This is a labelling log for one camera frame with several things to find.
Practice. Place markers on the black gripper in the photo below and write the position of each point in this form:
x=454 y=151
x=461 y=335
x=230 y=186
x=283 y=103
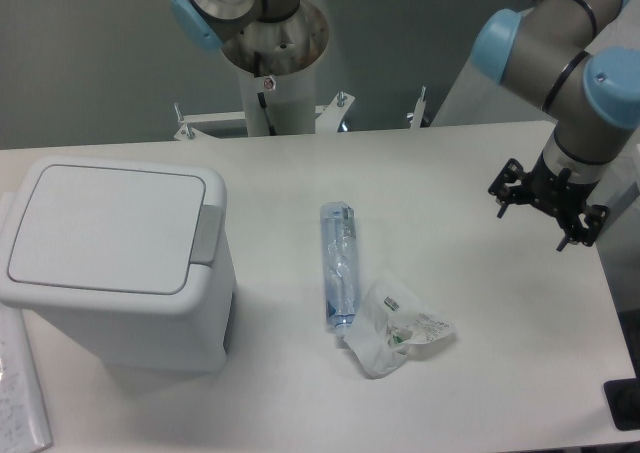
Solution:
x=555 y=194

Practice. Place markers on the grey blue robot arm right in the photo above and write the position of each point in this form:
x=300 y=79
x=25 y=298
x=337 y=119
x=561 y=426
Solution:
x=541 y=57

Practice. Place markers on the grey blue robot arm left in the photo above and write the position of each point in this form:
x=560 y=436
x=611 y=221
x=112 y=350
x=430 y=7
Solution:
x=212 y=23

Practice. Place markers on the white trash can lid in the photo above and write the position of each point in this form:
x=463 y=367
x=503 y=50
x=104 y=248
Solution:
x=105 y=229

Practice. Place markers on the white plastic trash can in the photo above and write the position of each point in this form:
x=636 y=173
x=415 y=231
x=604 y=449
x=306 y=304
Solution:
x=184 y=331

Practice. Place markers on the crumpled white plastic wrapper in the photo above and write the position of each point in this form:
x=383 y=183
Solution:
x=393 y=325

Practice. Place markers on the black device at edge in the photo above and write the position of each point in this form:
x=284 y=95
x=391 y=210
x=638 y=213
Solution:
x=623 y=400

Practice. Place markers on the crushed clear plastic bottle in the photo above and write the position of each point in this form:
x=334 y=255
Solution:
x=340 y=260

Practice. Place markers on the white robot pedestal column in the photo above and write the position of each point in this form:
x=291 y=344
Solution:
x=280 y=58

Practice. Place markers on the white metal base frame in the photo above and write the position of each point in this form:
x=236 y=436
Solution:
x=268 y=118

